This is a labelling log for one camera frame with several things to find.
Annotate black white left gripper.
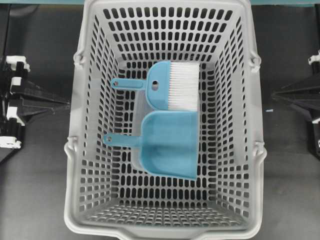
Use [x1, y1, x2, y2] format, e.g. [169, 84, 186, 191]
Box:
[0, 55, 70, 150]

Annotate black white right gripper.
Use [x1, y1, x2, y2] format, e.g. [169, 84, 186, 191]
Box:
[271, 50, 320, 160]

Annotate grey plastic shopping basket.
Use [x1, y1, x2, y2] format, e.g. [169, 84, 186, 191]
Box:
[64, 0, 267, 240]

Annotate blue plastic dustpan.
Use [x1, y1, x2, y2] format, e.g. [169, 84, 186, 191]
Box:
[103, 110, 200, 181]

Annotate blue hand brush white bristles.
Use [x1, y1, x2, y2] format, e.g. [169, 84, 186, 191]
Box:
[111, 60, 200, 112]

